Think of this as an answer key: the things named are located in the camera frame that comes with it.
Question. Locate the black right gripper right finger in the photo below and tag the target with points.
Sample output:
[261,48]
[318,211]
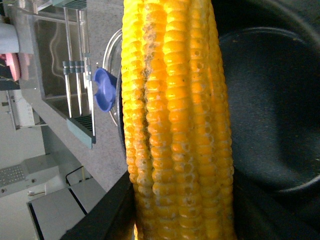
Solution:
[259,217]

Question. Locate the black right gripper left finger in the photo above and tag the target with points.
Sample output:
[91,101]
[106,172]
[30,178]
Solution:
[112,218]

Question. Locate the yellow corn cob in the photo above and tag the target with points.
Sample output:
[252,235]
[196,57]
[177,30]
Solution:
[176,121]

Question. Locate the glass lid with blue knob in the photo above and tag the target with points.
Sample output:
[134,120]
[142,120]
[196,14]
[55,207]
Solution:
[108,78]

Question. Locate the white cabinet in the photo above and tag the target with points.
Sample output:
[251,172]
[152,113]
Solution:
[44,191]

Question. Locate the metal dish rack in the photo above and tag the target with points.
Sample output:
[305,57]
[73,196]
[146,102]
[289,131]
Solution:
[61,31]

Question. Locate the dark blue saucepan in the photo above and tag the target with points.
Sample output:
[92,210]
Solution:
[271,63]

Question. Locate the pink object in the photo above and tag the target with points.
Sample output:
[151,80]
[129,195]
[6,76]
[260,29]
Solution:
[18,64]

